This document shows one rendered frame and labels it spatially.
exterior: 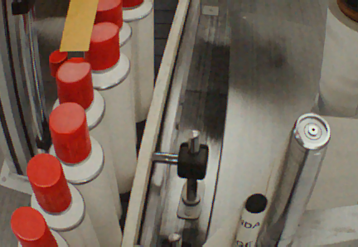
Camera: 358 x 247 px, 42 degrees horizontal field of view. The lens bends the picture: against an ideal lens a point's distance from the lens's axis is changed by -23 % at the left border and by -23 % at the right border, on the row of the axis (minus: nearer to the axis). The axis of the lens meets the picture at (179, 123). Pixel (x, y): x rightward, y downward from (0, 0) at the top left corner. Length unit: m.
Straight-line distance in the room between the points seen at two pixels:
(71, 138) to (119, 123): 0.13
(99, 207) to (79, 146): 0.07
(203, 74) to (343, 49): 0.29
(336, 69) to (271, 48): 0.19
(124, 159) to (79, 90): 0.14
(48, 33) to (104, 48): 0.47
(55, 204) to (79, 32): 0.16
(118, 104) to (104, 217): 0.11
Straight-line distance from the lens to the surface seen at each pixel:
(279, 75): 0.74
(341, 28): 0.58
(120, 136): 0.53
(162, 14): 0.83
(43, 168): 0.37
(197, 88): 0.77
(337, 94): 0.64
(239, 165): 0.63
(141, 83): 0.62
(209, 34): 0.87
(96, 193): 0.43
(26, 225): 0.34
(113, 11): 0.50
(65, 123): 0.39
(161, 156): 0.59
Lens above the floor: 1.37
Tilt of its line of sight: 48 degrees down
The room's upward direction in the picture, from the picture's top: straight up
